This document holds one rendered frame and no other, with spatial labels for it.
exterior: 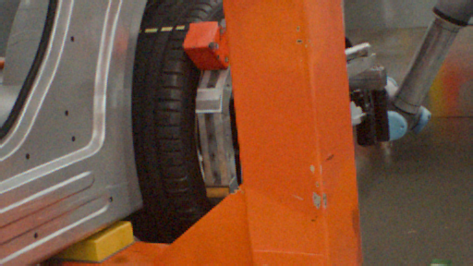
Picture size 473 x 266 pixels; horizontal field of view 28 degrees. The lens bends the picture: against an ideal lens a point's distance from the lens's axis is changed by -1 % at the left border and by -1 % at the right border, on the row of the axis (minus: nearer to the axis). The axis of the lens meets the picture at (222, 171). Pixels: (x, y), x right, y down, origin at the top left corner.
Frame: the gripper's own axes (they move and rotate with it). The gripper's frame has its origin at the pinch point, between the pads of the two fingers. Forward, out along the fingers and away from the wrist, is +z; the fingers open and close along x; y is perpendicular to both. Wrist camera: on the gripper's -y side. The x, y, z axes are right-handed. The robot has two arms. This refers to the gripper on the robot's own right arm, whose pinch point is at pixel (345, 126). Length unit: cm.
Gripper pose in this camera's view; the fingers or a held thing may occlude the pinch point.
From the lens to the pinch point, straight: 248.0
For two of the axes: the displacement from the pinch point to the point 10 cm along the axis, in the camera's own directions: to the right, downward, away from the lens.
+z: -4.6, 2.9, -8.4
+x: 8.5, -1.3, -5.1
